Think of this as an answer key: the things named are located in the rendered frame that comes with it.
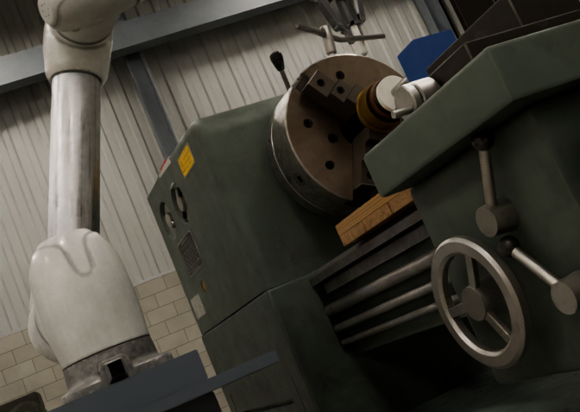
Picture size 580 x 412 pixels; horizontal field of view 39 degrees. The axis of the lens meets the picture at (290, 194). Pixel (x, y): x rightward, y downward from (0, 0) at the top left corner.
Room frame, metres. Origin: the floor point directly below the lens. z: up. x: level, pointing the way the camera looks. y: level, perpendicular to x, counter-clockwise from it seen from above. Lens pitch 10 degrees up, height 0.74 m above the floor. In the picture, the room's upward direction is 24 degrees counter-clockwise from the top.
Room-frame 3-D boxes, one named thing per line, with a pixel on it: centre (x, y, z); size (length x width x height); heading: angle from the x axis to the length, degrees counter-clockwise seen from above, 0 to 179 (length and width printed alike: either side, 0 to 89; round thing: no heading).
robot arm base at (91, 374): (1.37, 0.38, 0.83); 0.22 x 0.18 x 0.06; 18
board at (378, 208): (1.37, -0.27, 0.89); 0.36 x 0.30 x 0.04; 114
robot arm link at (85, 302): (1.39, 0.39, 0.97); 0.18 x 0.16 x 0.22; 27
